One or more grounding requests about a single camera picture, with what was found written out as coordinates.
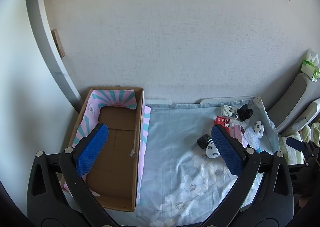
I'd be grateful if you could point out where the cardboard box with pink lining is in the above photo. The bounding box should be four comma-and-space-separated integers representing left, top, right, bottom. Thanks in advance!
61, 87, 152, 212

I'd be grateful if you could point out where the black scrunchie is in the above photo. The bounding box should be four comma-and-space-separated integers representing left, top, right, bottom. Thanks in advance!
236, 105, 253, 121

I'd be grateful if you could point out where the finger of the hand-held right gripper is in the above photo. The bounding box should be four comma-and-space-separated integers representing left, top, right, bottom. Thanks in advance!
286, 137, 306, 153

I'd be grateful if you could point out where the pink towel in plastic bag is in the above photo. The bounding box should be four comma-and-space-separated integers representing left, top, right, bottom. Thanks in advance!
229, 123, 248, 147

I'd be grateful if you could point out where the red milk carton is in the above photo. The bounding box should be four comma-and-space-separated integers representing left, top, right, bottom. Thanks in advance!
214, 116, 232, 133

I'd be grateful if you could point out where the grey chair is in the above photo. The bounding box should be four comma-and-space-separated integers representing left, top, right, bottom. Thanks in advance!
269, 73, 320, 137

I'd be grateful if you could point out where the light blue floral cloth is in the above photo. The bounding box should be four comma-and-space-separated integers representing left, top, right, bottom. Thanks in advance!
136, 96, 280, 227

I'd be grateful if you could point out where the green tissue pack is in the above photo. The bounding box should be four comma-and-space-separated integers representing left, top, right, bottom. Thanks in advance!
300, 49, 320, 82

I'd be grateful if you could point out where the small wooden wall block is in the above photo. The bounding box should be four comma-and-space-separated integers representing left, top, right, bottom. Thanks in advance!
51, 29, 66, 58

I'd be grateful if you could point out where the green striped blanket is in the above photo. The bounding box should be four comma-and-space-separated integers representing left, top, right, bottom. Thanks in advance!
279, 122, 320, 165

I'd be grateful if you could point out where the floral print tissue pack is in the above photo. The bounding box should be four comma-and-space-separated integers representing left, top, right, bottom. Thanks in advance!
220, 105, 237, 119

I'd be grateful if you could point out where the white desk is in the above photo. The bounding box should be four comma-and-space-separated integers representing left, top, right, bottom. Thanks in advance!
145, 96, 257, 105

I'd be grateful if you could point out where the small panda plush toy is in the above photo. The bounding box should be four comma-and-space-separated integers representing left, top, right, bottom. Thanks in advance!
205, 140, 222, 159
254, 121, 265, 138

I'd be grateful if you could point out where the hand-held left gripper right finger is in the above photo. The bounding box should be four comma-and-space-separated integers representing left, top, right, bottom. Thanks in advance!
200, 125, 294, 227

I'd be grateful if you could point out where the grey window frame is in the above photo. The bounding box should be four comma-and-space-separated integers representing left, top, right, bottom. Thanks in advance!
24, 0, 82, 113

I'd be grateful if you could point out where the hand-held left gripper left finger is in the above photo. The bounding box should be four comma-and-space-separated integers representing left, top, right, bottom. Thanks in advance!
26, 123, 118, 227

